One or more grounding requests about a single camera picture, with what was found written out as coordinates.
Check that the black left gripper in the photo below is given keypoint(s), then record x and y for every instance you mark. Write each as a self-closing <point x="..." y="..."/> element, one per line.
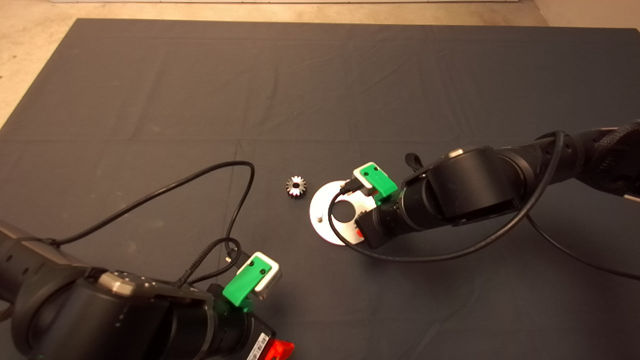
<point x="240" y="335"/>

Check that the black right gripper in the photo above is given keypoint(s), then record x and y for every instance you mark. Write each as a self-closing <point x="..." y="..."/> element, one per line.
<point x="390" y="220"/>

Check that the steel planetary gear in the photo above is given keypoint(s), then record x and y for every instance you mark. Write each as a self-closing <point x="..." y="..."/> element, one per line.
<point x="301" y="192"/>

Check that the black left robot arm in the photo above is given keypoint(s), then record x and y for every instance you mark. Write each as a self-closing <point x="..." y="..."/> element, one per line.
<point x="100" y="320"/>

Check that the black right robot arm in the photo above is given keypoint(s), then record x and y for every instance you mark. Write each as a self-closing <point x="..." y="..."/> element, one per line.
<point x="465" y="190"/>

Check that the round metal carrier plate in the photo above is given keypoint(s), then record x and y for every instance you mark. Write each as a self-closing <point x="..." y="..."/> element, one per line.
<point x="322" y="200"/>

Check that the dark grey table cloth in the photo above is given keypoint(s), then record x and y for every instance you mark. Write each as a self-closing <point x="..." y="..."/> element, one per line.
<point x="350" y="100"/>

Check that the right green camera mount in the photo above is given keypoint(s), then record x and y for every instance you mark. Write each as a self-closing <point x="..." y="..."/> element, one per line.
<point x="380" y="182"/>

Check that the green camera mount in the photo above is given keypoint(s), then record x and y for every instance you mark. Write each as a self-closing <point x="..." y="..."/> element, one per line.
<point x="380" y="182"/>
<point x="244" y="286"/>

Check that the right silver camera box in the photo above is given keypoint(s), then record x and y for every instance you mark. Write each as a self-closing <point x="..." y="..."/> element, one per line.
<point x="361" y="176"/>

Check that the silver camera box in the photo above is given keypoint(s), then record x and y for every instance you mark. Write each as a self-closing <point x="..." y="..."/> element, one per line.
<point x="361" y="176"/>
<point x="272" y="281"/>

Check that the left silver camera box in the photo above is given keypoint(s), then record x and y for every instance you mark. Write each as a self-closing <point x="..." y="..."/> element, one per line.
<point x="272" y="281"/>

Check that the left green camera mount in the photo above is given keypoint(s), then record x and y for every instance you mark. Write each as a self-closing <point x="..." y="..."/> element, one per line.
<point x="244" y="286"/>

